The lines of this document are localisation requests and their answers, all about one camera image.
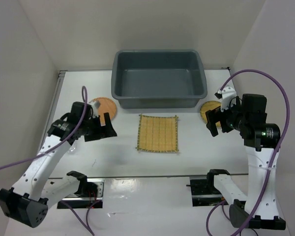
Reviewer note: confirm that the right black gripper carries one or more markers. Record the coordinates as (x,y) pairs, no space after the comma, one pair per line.
(215,113)

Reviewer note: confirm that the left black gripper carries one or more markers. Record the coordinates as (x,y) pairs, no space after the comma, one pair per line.
(102,131)

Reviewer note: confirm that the square bamboo mat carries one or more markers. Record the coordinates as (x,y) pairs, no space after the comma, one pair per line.
(157,134)

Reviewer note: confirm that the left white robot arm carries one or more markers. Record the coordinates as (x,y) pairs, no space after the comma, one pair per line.
(30,198)

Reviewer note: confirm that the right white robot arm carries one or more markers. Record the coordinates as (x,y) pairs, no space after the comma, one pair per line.
(258,209)

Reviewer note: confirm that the grey plastic bin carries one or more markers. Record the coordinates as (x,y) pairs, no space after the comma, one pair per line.
(158,79)

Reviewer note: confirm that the orange round woven coaster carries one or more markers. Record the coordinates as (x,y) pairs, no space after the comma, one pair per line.
(107,106)

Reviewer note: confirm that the clear plastic cup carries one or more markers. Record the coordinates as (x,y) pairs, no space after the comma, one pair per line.
(72,148)

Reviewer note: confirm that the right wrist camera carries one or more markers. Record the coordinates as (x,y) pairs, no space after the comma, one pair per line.
(225,95)

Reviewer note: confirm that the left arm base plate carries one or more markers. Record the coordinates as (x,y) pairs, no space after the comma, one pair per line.
(91,198)

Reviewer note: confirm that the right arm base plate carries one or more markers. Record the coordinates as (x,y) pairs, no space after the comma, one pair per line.
(202,194)

